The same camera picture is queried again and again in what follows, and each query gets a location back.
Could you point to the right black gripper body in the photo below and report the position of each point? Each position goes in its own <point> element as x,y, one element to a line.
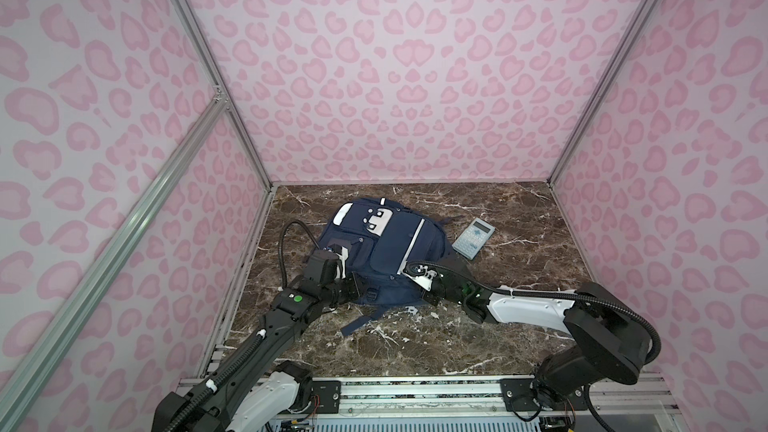
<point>440,290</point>

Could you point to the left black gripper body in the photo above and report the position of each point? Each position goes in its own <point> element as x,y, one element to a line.
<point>343,289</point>

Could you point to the navy blue student backpack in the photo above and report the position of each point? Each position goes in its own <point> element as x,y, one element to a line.
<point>376,238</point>

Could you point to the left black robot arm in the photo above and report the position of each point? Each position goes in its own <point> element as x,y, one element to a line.
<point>240,360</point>

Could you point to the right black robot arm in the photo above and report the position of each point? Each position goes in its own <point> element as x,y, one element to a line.
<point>611,341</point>

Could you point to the light blue scientific calculator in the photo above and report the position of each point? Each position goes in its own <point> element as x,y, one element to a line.
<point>473,238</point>

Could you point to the left diagonal aluminium strut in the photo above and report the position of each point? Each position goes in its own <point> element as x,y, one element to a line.
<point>38,366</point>

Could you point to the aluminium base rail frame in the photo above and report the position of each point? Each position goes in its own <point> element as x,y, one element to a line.
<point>296,402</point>

